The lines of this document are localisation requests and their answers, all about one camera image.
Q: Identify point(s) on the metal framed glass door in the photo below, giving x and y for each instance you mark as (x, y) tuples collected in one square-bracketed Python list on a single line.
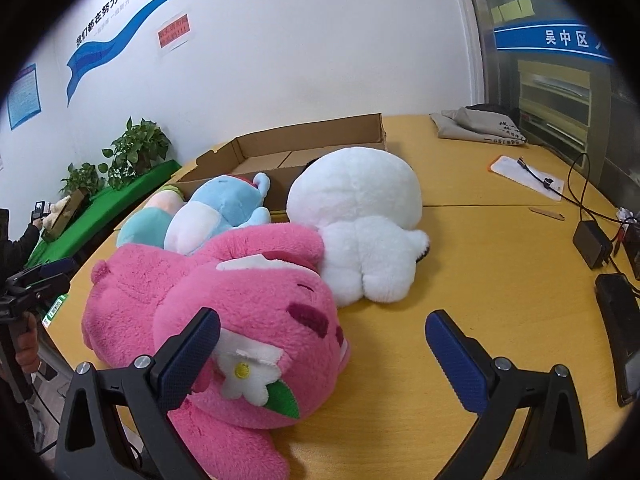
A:
[(550, 100)]

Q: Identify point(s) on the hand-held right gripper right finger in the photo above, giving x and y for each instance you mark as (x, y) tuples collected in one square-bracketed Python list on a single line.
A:
[(452, 360)]

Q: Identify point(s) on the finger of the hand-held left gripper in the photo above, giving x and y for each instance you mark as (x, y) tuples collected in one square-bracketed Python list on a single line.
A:
[(50, 270), (45, 292)]

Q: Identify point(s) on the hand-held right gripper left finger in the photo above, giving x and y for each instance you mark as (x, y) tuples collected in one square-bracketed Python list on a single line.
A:
[(192, 355)]

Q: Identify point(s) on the small potted green plant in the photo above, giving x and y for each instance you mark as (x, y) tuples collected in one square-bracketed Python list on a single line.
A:
[(82, 177)]

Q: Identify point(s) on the teal plush doll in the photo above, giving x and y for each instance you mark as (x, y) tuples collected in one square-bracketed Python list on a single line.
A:
[(145, 225)]

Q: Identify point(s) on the white plush toy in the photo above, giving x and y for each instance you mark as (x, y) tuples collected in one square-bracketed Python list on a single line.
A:
[(360, 200)]

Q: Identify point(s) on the black flat device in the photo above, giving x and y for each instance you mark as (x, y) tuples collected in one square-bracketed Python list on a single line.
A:
[(620, 335)]

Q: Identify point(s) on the green covered bench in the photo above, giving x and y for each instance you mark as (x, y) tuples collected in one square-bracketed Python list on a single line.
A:
[(105, 207)]

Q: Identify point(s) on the person's left hand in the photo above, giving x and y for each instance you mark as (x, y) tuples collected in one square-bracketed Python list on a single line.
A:
[(27, 345)]

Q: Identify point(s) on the blue door sign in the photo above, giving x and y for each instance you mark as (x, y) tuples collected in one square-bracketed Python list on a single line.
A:
[(550, 40)]

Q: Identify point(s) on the blue framed wall poster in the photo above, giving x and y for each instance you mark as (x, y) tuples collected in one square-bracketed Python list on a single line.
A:
[(24, 95)]

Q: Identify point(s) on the red wall notice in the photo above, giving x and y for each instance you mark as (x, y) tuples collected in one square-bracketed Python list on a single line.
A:
[(175, 30)]

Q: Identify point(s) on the small wooden stick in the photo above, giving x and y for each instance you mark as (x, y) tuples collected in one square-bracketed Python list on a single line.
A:
[(547, 213)]

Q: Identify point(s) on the grey tote bag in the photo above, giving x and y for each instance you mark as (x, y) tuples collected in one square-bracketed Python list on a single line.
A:
[(475, 122)]

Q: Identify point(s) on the large potted green plant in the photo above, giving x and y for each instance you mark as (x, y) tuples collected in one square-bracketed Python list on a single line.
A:
[(137, 147)]

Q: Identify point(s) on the yellow sticky notes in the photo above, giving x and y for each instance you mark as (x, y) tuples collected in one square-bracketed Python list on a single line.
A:
[(512, 8)]

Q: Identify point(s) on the white paper sheet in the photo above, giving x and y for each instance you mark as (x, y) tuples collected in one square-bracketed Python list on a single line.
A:
[(515, 172)]

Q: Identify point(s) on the light blue plush toy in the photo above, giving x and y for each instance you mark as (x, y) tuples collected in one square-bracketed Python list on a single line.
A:
[(225, 205)]

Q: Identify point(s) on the beige plush toy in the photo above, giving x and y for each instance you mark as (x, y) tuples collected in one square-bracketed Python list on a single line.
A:
[(52, 212)]

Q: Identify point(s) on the blue wave wall banner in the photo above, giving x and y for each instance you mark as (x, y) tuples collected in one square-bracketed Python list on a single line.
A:
[(100, 50)]

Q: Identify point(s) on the pink plush bear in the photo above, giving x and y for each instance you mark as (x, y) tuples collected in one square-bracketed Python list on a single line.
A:
[(150, 285)]

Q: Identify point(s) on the cardboard box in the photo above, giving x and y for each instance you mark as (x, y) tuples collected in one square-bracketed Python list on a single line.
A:
[(320, 135)]

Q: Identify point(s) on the black power adapter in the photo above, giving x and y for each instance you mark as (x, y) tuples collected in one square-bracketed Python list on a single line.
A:
[(591, 245)]

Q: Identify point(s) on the green white label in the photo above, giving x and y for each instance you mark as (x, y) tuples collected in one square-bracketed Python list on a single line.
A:
[(54, 310)]

